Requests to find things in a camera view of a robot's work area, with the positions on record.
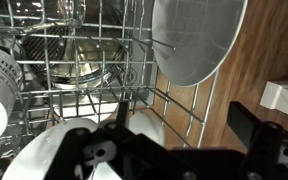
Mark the clear drinking glass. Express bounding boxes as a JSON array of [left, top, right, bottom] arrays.
[[3, 0, 87, 33]]

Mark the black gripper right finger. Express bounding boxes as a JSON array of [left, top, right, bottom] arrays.
[[227, 101, 288, 180]]

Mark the white dinner plate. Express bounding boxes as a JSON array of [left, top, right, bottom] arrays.
[[151, 0, 249, 88]]

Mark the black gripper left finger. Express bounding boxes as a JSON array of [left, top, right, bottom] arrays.
[[43, 101, 172, 180]]

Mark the wire dishwasher rack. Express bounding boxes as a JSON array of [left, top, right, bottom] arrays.
[[0, 0, 220, 180]]

